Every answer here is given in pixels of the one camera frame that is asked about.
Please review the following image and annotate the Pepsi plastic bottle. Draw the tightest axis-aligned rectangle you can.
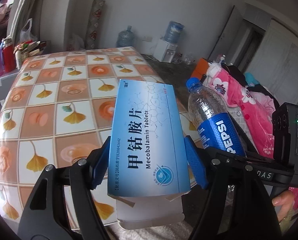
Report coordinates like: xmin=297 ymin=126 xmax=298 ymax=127
xmin=186 ymin=77 xmax=246 ymax=157

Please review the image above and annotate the white fluffy blanket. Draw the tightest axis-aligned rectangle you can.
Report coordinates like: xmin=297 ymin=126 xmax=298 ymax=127
xmin=106 ymin=221 xmax=193 ymax=239

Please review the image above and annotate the pink floral blanket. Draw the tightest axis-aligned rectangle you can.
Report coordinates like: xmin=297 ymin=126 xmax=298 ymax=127
xmin=208 ymin=65 xmax=298 ymax=210

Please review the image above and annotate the orange chair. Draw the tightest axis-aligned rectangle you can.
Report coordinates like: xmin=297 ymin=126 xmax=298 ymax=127
xmin=191 ymin=58 xmax=209 ymax=80

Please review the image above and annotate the patterned rolled mat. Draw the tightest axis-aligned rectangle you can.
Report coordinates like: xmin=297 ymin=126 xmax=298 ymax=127
xmin=85 ymin=0 xmax=105 ymax=49

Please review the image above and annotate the white small bottle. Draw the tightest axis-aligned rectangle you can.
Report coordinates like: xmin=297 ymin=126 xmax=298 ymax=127
xmin=15 ymin=50 xmax=22 ymax=70

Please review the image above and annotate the grey curtain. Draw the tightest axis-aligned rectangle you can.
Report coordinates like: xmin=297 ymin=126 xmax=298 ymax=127
xmin=7 ymin=0 xmax=43 ymax=42

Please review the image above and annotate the person's right hand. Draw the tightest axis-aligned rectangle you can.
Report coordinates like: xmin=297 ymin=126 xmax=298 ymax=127
xmin=272 ymin=190 xmax=295 ymax=222

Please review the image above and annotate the white plastic bag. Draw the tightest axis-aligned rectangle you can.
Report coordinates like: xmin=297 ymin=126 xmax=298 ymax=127
xmin=20 ymin=18 xmax=38 ymax=43

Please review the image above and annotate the white water dispenser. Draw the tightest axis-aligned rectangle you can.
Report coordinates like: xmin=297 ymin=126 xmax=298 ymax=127
xmin=153 ymin=39 xmax=178 ymax=63

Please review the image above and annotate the grey storage box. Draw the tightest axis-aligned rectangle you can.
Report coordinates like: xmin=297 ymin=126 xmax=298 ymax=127
xmin=0 ymin=69 xmax=19 ymax=101

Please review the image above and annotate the blue water jug on floor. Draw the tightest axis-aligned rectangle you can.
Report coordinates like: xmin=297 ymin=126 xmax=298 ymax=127
xmin=116 ymin=25 xmax=135 ymax=47

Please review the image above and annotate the blue medicine box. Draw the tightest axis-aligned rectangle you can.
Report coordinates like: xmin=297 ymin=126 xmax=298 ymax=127
xmin=107 ymin=79 xmax=191 ymax=230

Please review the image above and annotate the red thermos bottle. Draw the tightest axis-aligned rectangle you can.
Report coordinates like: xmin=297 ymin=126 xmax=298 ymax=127
xmin=2 ymin=37 xmax=16 ymax=73

